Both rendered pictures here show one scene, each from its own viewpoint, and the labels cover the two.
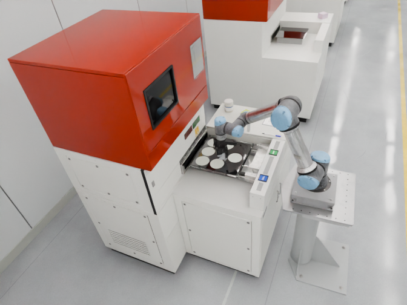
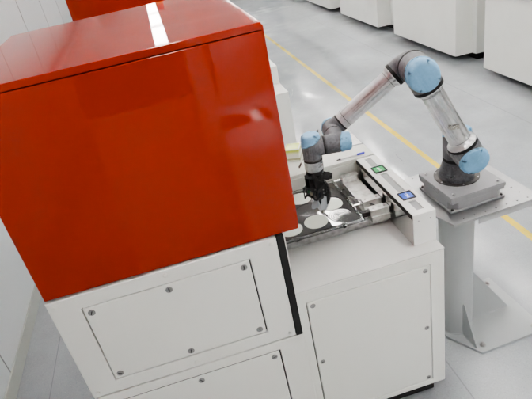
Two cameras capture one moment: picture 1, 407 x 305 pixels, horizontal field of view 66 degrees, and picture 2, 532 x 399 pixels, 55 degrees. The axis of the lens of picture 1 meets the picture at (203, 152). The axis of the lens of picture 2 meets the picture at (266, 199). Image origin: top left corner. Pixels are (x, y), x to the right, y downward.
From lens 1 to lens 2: 1.20 m
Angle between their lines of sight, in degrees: 31
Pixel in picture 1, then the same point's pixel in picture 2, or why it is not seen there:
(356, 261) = (513, 288)
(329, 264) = (494, 309)
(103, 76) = (216, 43)
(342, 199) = not seen: hidden behind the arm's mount
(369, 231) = (490, 252)
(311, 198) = (476, 190)
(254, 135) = (328, 167)
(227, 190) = (362, 248)
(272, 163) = (393, 178)
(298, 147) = (452, 110)
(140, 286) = not seen: outside the picture
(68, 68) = (127, 56)
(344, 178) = not seen: hidden behind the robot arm
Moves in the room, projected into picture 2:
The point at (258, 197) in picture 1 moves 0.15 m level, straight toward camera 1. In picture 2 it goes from (427, 218) to (457, 234)
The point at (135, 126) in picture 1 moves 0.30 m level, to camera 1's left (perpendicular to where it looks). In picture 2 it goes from (276, 132) to (184, 181)
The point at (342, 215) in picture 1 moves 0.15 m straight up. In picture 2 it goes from (518, 194) to (520, 162)
